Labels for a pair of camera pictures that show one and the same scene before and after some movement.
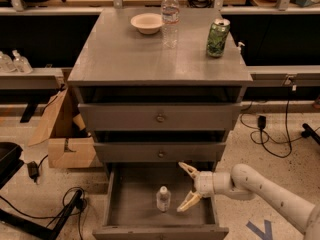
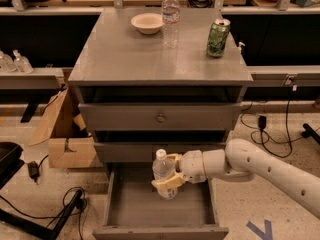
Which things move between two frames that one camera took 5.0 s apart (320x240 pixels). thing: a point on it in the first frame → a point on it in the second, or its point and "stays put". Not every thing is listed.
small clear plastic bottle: (163, 199) → (163, 168)
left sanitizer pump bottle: (6, 63) stays put
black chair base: (10, 162) stays put
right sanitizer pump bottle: (20, 63) stays put
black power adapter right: (262, 121) stays put
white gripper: (204, 183) → (191, 167)
